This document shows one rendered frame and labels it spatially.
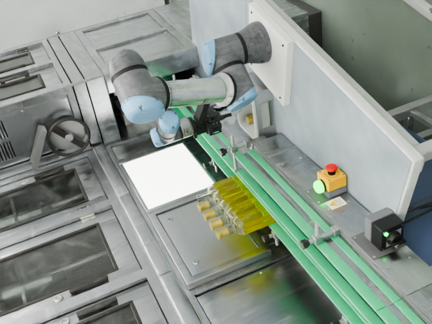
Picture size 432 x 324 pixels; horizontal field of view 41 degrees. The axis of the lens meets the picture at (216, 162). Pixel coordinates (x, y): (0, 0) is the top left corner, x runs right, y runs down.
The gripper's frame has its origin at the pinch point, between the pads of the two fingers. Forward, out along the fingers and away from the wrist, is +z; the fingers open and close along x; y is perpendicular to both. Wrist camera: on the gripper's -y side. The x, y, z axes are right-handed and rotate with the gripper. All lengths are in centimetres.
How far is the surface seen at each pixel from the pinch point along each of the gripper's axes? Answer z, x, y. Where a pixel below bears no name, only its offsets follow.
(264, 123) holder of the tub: 8.2, 7.4, 7.6
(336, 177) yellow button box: 9, 56, 3
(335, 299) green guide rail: -7, 81, 28
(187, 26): 19, -102, 6
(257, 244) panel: -13, 37, 38
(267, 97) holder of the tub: 10.3, 7.4, -3.7
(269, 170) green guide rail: -2.3, 29.9, 12.1
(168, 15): 17, -126, 7
